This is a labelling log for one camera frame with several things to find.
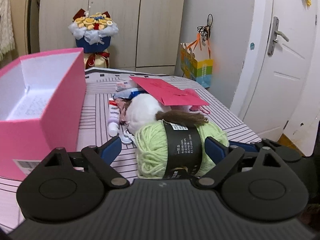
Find white red tube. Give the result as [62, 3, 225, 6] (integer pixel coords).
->
[107, 98, 120, 137]

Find green yarn ball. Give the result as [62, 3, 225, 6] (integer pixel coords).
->
[135, 120, 229, 179]

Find red paper card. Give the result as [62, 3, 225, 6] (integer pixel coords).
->
[130, 76, 209, 106]

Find white brown plush toy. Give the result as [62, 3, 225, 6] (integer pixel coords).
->
[124, 93, 208, 134]

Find tissue pack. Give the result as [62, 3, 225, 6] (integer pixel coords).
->
[116, 80, 139, 92]

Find white door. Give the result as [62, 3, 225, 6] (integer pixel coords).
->
[231, 0, 317, 140]

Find colourful paper gift bag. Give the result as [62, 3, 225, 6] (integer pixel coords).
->
[180, 33, 214, 88]

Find pink storage box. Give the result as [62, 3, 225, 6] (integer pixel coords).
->
[1, 48, 86, 180]

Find striped table cloth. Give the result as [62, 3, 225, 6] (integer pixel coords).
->
[1, 70, 260, 233]

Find cream knitted cardigan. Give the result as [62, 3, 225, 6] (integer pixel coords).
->
[0, 0, 15, 61]

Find flower bouquet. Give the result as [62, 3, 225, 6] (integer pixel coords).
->
[68, 9, 119, 69]

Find beige wardrobe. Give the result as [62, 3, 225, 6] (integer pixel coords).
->
[39, 0, 184, 74]

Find metal door handle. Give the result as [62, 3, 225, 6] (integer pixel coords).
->
[267, 16, 289, 56]

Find black wall hook cords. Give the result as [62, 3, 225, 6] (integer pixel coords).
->
[196, 13, 214, 43]

